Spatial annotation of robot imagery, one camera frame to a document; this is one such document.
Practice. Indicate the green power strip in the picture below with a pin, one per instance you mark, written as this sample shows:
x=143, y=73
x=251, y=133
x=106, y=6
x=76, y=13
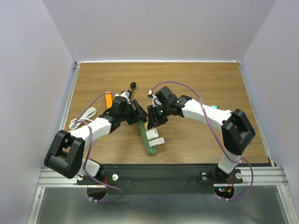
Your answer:
x=149, y=150

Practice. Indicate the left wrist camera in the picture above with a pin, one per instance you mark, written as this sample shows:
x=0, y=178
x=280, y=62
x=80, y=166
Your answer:
x=127, y=94

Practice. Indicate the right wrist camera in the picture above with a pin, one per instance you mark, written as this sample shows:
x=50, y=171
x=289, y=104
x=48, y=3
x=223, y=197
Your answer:
x=155, y=101

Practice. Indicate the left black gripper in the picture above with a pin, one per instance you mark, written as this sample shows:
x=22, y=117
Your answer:
x=139, y=113

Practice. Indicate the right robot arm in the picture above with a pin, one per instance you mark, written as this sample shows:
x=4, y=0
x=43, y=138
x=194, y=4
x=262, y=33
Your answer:
x=232, y=130

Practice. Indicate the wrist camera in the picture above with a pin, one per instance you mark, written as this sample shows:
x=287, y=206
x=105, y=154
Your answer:
x=127, y=94
x=155, y=101

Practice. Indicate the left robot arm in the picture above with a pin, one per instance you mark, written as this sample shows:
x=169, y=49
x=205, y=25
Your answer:
x=65, y=155

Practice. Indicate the aluminium frame rail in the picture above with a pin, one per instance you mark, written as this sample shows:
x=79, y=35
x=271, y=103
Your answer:
x=61, y=201

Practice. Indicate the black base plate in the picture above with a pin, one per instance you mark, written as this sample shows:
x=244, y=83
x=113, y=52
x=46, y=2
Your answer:
x=147, y=179

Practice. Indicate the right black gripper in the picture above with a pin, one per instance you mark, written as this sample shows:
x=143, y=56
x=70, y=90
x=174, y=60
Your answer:
x=153, y=120

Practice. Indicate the white charger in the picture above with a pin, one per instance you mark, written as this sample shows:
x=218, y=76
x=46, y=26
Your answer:
x=157, y=141
x=152, y=134

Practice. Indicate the orange power strip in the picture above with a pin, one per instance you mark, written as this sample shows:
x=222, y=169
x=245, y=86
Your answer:
x=109, y=99

